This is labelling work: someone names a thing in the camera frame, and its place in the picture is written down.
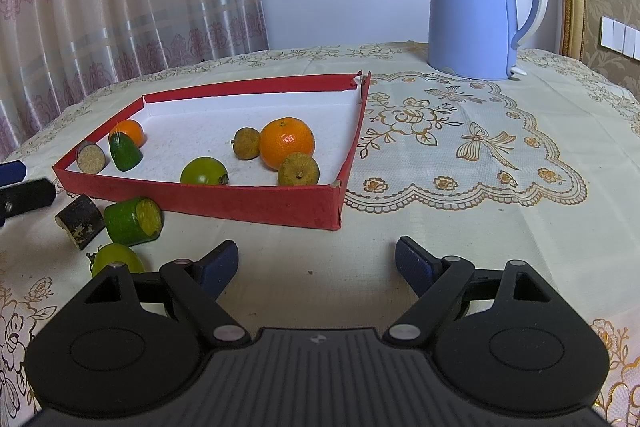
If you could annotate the green cucumber cut piece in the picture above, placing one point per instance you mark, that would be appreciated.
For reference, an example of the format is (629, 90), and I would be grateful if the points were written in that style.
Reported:
(133, 221)

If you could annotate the small orange mandarin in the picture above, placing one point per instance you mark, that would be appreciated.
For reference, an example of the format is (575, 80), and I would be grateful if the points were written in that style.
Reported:
(283, 137)

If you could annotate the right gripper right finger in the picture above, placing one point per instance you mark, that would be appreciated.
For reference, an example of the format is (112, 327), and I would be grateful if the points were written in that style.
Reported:
(502, 341)

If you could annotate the large orange mandarin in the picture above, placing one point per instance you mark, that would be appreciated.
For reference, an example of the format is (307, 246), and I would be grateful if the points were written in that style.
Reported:
(132, 129)

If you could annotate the green cucumber end with stem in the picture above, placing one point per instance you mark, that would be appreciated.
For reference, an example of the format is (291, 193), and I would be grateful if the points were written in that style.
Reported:
(125, 153)

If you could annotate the white wall switch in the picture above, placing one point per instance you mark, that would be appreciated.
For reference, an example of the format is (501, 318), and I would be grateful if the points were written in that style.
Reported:
(620, 38)

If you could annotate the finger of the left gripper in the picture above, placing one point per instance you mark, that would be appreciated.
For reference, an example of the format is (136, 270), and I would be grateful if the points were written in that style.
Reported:
(25, 197)
(12, 172)

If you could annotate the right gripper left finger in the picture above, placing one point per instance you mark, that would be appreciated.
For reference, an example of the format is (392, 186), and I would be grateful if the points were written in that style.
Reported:
(128, 342)

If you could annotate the red shallow cardboard box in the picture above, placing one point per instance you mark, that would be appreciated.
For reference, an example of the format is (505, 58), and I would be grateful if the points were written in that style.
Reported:
(183, 124)

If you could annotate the green tomato fruit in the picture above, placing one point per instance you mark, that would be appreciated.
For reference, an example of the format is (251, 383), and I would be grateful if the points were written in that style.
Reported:
(115, 253)
(204, 171)

